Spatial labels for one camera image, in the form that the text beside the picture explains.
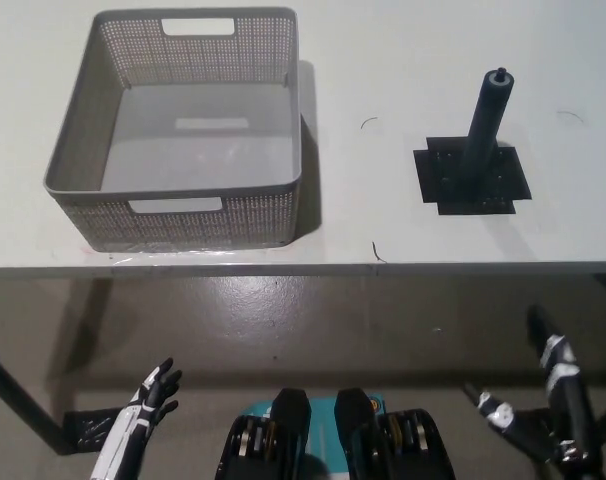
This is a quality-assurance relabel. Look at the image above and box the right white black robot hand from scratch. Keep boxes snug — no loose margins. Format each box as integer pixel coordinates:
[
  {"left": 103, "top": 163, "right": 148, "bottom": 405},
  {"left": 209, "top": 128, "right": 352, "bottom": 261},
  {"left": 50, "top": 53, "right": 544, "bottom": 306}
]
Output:
[{"left": 462, "top": 304, "right": 600, "bottom": 465}]

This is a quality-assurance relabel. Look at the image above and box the grey perforated plastic basket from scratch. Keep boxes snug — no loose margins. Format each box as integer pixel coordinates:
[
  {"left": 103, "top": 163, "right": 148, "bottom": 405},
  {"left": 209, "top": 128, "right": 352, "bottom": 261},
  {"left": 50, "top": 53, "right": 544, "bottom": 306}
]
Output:
[{"left": 43, "top": 6, "right": 305, "bottom": 253}]

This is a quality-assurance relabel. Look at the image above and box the black square base plate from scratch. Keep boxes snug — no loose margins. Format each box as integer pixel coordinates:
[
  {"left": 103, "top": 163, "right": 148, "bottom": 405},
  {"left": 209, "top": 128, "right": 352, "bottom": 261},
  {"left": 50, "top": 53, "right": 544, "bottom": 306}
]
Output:
[{"left": 413, "top": 136, "right": 533, "bottom": 217}]

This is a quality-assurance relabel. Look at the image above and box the black teal robot body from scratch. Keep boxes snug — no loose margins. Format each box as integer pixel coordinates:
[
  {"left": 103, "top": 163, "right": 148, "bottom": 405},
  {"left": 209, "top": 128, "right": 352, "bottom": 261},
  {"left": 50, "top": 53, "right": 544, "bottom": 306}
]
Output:
[{"left": 216, "top": 386, "right": 457, "bottom": 480}]

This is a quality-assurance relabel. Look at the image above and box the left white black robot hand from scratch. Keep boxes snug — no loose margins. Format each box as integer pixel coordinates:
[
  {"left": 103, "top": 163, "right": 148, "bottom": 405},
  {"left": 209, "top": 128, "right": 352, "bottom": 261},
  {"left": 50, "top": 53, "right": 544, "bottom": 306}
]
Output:
[{"left": 90, "top": 356, "right": 183, "bottom": 480}]

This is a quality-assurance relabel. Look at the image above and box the clear tape strip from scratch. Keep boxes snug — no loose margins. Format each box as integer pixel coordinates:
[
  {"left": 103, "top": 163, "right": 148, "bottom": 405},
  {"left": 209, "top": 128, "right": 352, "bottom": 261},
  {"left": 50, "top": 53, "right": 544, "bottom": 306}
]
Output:
[{"left": 107, "top": 245, "right": 264, "bottom": 265}]

